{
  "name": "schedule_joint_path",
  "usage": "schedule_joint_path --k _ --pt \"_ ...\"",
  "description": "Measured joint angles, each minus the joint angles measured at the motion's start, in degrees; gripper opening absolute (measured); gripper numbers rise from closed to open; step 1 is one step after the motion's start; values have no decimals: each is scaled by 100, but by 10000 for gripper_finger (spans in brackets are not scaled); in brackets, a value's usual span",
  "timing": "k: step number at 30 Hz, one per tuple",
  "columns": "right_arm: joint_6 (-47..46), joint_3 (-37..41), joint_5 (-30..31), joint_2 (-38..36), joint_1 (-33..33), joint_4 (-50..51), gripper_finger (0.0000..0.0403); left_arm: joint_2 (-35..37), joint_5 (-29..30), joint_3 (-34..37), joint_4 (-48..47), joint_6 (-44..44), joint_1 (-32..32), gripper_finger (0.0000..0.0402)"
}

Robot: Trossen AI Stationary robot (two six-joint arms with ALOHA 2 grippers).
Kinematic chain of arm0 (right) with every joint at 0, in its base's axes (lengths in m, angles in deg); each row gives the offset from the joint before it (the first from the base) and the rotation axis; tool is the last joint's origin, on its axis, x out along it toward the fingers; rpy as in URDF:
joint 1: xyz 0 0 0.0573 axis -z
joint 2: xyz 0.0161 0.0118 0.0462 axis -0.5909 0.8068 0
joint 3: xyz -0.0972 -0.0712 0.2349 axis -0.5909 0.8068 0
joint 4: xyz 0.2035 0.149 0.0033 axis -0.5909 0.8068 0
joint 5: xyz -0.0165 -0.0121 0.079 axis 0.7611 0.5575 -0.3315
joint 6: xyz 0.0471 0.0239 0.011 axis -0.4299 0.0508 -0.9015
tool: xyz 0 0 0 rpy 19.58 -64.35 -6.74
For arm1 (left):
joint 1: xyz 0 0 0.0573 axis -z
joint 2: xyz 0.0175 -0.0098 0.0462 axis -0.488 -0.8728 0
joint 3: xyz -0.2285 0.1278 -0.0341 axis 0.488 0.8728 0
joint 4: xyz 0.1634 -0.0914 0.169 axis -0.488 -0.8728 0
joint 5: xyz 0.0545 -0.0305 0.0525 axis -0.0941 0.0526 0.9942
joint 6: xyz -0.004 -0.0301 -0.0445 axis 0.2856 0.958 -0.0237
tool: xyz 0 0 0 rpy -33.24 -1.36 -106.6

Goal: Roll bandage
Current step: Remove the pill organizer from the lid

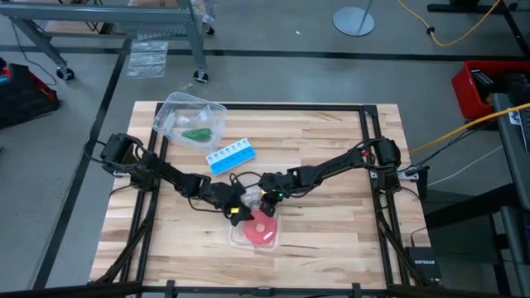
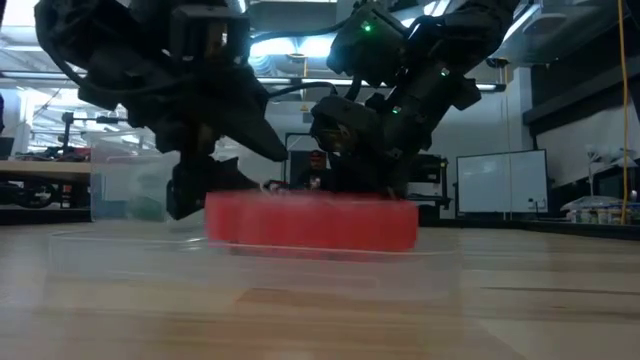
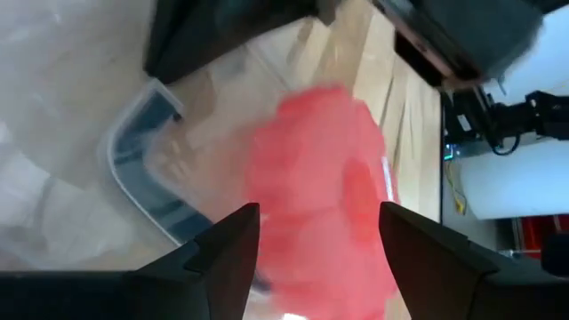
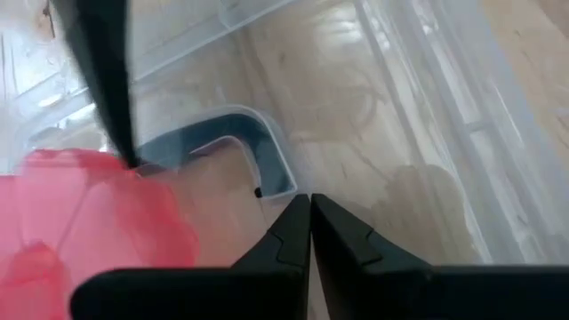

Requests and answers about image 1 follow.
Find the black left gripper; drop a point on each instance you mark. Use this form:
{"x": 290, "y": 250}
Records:
{"x": 221, "y": 196}

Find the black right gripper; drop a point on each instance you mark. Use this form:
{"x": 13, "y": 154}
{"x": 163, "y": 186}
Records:
{"x": 273, "y": 184}

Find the green elastic bandage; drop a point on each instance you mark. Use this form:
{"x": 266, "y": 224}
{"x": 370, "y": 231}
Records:
{"x": 198, "y": 134}

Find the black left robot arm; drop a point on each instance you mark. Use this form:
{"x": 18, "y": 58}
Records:
{"x": 165, "y": 174}

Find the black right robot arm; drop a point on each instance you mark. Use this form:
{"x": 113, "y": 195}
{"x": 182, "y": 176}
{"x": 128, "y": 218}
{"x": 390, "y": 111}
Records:
{"x": 331, "y": 165}

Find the blue white pill organizer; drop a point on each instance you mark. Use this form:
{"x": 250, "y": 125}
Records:
{"x": 232, "y": 157}

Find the clear plastic container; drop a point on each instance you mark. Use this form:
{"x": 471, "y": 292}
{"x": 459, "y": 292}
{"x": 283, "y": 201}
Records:
{"x": 186, "y": 120}

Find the grey power strip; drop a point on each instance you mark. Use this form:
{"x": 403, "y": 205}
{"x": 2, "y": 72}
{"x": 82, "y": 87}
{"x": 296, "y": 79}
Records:
{"x": 412, "y": 174}

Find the clear plastic floor bag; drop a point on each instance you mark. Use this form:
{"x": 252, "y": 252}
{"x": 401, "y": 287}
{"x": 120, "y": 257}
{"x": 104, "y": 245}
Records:
{"x": 147, "y": 58}

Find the round grey stand base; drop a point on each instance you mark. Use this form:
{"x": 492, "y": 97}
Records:
{"x": 353, "y": 21}

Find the red plastic bin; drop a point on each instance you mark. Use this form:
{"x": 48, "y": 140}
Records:
{"x": 468, "y": 91}

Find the grey metal cart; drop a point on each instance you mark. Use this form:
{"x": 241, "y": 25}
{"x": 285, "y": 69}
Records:
{"x": 103, "y": 12}

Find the black red toolbox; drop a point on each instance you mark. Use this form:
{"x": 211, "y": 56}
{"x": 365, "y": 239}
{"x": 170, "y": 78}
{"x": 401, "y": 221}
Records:
{"x": 25, "y": 95}

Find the grey desk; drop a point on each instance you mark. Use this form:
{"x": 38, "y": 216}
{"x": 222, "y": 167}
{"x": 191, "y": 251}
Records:
{"x": 515, "y": 165}

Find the black metal table frame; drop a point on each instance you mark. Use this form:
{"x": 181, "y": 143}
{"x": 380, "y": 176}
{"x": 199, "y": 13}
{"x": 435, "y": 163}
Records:
{"x": 368, "y": 136}

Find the black network switch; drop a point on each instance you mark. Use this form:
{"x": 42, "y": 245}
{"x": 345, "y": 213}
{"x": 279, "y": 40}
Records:
{"x": 423, "y": 262}

